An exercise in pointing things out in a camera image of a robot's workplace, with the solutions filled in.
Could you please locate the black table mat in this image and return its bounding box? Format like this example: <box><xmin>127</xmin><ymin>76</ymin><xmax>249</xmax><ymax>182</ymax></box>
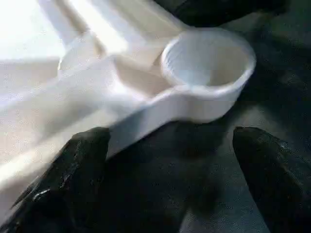
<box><xmin>104</xmin><ymin>0</ymin><xmax>311</xmax><ymax>233</ymax></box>

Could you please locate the white plastic table top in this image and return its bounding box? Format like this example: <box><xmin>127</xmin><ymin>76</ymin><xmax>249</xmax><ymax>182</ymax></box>
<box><xmin>0</xmin><ymin>0</ymin><xmax>258</xmax><ymax>195</ymax></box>

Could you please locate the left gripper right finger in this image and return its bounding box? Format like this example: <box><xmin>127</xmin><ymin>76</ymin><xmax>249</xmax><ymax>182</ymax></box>
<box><xmin>232</xmin><ymin>126</ymin><xmax>311</xmax><ymax>233</ymax></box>

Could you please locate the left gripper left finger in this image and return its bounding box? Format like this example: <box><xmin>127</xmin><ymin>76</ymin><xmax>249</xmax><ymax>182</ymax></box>
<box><xmin>0</xmin><ymin>127</ymin><xmax>112</xmax><ymax>233</ymax></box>

